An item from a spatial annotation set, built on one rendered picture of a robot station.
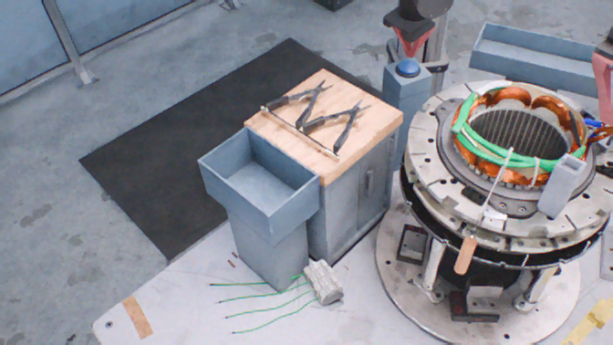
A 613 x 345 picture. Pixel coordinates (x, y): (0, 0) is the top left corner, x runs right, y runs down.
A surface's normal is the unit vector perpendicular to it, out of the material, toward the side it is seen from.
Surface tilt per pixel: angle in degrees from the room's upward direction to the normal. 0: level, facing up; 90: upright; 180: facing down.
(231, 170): 90
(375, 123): 0
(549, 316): 0
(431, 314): 0
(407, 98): 90
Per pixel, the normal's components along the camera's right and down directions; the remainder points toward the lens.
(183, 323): -0.04, -0.66
